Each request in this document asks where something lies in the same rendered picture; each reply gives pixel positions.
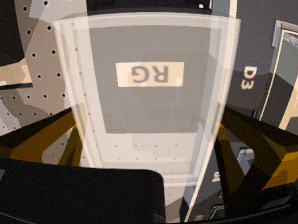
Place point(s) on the black rectangular pad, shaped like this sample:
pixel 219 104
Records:
pixel 113 4

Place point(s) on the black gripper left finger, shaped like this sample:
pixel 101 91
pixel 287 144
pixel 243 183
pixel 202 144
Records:
pixel 29 142

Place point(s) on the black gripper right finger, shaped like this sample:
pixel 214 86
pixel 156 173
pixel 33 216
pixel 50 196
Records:
pixel 275 160

